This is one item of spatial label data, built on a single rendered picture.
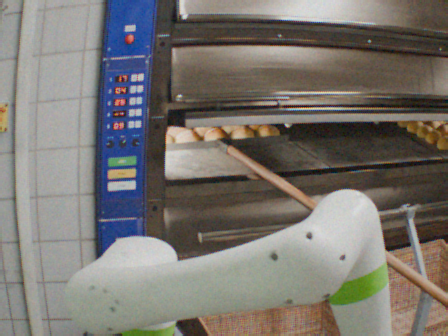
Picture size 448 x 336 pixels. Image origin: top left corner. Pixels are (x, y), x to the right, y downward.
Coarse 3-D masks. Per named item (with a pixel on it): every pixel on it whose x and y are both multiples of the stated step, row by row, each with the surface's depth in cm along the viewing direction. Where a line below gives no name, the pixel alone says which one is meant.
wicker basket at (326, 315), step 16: (320, 304) 296; (192, 320) 266; (208, 320) 278; (224, 320) 281; (240, 320) 283; (256, 320) 286; (272, 320) 288; (288, 320) 291; (304, 320) 293; (320, 320) 296
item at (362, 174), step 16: (432, 160) 311; (224, 176) 278; (240, 176) 279; (256, 176) 280; (288, 176) 282; (304, 176) 284; (320, 176) 286; (336, 176) 289; (352, 176) 291; (368, 176) 294; (384, 176) 297; (400, 176) 301; (176, 192) 268; (192, 192) 270; (208, 192) 272; (224, 192) 274; (240, 192) 276
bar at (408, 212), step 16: (400, 208) 258; (416, 208) 261; (432, 208) 264; (272, 224) 242; (288, 224) 243; (208, 240) 234; (224, 240) 236; (416, 240) 256; (416, 256) 254; (416, 320) 251
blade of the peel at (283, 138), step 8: (192, 128) 329; (264, 136) 315; (272, 136) 317; (280, 136) 318; (288, 136) 320; (168, 144) 300; (176, 144) 302; (184, 144) 303; (192, 144) 304; (200, 144) 306; (208, 144) 307; (240, 144) 312; (248, 144) 314; (256, 144) 315
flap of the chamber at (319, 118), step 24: (168, 120) 261; (192, 120) 247; (216, 120) 250; (240, 120) 253; (264, 120) 255; (288, 120) 258; (312, 120) 261; (336, 120) 265; (360, 120) 268; (384, 120) 272; (408, 120) 277; (432, 120) 281
